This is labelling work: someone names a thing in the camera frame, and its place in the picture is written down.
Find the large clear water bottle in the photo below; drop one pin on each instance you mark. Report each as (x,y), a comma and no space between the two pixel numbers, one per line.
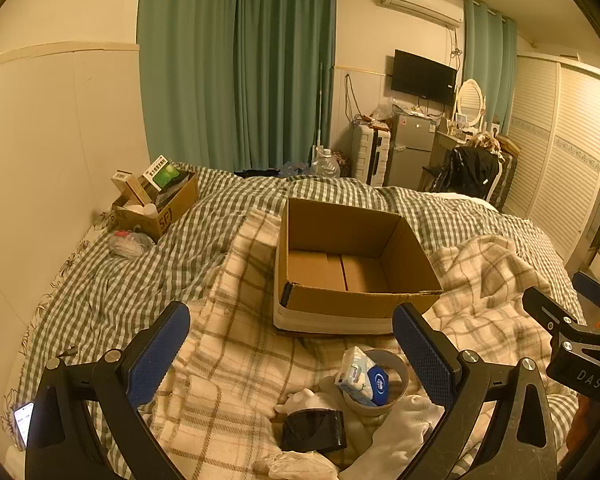
(326,164)

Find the small printed cardboard box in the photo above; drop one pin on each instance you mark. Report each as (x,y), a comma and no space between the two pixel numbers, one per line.
(175,207)

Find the white ribbed suitcase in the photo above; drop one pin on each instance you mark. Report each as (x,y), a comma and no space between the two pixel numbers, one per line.
(367,155)

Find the white oval mirror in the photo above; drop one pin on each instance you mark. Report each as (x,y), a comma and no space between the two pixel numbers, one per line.
(470,100)

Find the white cloth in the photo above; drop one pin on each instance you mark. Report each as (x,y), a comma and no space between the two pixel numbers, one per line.
(295,466)

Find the beige plaid blanket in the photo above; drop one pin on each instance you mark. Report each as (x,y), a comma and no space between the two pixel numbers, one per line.
(240,360)

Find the green white medicine box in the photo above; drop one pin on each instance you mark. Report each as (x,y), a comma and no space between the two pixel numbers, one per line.
(157,172)

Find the clear plastic bag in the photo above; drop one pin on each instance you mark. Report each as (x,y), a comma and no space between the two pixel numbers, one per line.
(130,245)

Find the crumpled bag on fridge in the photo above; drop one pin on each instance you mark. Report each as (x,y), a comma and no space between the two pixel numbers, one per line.
(384,110)

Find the large cardboard box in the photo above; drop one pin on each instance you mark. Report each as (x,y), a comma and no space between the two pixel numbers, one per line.
(330,230)

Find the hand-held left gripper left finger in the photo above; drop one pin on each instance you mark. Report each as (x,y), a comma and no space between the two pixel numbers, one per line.
(160,355)

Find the dark floral bag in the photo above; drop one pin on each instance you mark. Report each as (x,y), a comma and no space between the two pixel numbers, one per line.
(342,162)

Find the black glossy case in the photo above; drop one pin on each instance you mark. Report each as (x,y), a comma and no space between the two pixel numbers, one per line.
(312,432)

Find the white air conditioner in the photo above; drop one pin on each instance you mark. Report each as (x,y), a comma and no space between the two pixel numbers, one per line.
(420,2)

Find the white louvred wardrobe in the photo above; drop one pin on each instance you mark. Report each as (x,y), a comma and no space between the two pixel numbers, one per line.
(555,150)

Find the black wall television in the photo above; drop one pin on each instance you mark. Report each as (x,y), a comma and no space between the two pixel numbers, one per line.
(422,77)

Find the black jacket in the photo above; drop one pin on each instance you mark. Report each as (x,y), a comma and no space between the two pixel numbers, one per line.
(467,167)

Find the smartphone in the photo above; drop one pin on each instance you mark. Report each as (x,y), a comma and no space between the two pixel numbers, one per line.
(24,425)

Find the white dressing table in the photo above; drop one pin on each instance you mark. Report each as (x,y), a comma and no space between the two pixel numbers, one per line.
(442,145)

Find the silver small fridge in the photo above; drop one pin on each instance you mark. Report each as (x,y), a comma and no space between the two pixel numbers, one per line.
(410,150)

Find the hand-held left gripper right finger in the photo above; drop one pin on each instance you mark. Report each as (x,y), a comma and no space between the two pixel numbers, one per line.
(425,360)

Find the white sock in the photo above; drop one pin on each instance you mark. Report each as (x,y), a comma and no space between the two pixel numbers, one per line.
(405,422)

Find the brown suitcase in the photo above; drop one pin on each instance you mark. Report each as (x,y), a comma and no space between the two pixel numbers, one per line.
(507,170)

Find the floral patterned cloth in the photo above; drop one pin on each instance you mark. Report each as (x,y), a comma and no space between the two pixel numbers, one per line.
(486,141)

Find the beige tape roll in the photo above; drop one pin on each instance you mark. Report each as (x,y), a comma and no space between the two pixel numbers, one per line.
(401,376)

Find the white pole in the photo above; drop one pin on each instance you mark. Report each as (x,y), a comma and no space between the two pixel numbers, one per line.
(320,105)

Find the beige slim carton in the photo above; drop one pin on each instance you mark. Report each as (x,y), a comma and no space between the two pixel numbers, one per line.
(130,185)

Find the white chair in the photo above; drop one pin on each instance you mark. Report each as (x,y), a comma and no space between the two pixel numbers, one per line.
(495,182)

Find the blue white tissue packet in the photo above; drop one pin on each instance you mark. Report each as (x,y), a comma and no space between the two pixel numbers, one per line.
(362,377)

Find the narrow green curtain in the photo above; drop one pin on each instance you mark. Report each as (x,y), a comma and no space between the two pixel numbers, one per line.
(487,60)

